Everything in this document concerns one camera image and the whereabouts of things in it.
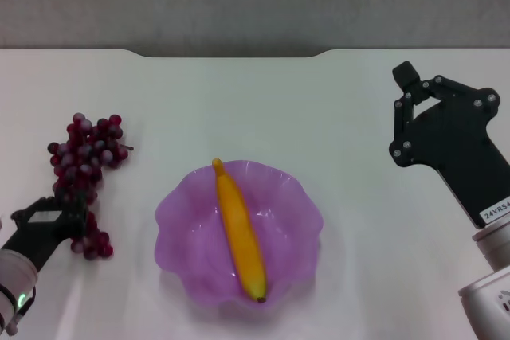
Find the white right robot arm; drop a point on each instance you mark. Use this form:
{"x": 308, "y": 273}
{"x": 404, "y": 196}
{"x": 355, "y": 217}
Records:
{"x": 492, "y": 284}

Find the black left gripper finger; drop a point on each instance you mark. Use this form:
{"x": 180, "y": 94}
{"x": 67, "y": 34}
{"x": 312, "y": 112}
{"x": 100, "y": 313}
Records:
{"x": 26, "y": 209}
{"x": 75, "y": 214}

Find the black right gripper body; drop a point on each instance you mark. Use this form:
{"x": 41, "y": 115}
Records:
{"x": 458, "y": 149}

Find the yellow banana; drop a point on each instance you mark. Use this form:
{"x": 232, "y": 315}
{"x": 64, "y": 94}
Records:
{"x": 239, "y": 228}

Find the purple scalloped plastic bowl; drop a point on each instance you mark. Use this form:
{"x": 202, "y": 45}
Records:
{"x": 191, "y": 228}

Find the dark red grape bunch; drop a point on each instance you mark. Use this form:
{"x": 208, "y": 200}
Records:
{"x": 83, "y": 157}

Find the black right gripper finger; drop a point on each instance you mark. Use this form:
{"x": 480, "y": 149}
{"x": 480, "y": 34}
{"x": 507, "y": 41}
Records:
{"x": 401, "y": 117}
{"x": 450, "y": 88}

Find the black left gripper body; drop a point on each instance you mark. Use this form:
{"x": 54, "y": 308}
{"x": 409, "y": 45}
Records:
{"x": 36, "y": 236}

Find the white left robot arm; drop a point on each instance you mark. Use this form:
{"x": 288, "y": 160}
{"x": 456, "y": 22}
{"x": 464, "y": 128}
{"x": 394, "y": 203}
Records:
{"x": 14, "y": 288}

